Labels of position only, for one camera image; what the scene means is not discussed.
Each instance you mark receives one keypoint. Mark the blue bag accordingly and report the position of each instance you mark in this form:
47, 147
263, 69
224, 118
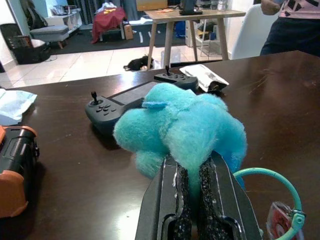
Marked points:
180, 30

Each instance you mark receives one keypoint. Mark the cardboard box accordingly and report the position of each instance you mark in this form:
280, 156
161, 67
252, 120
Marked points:
128, 31

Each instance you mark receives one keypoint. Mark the light blue plastic packet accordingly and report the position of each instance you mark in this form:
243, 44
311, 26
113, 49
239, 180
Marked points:
13, 105

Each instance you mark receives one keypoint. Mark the orange and black case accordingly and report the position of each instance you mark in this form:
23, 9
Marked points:
16, 170

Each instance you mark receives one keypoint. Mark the grey footstool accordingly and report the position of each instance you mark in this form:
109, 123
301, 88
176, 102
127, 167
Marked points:
50, 33

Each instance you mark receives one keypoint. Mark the white chair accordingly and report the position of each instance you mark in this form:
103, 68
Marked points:
246, 32

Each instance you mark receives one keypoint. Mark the dark rug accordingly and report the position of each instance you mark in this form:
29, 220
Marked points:
105, 40

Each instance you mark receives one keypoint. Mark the red cloth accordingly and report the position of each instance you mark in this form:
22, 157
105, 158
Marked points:
107, 21

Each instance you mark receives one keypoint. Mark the white low shelf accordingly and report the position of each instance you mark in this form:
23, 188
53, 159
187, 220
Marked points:
67, 20

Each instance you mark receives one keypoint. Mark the black cat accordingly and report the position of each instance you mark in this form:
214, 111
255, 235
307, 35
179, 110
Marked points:
138, 63

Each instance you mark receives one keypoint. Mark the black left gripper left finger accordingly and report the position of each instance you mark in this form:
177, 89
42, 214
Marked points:
167, 200

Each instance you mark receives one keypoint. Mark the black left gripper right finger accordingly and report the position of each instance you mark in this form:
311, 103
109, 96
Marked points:
225, 200

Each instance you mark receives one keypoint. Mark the dark grey remote controller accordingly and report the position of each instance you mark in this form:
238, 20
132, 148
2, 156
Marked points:
117, 105

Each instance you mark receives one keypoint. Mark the red and white tag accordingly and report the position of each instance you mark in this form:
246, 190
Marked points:
281, 220

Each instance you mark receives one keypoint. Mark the light wooden table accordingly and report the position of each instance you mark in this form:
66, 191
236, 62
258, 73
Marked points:
192, 15

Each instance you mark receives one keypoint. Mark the person in dark trousers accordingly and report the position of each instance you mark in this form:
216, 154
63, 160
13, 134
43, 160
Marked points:
292, 30

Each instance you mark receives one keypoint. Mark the white paper bag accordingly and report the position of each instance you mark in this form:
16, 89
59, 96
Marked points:
202, 75

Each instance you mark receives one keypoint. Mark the black device on stand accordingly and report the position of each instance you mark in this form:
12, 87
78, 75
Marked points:
190, 8

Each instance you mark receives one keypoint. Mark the orange paper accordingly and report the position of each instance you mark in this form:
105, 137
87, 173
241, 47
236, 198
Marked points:
163, 10

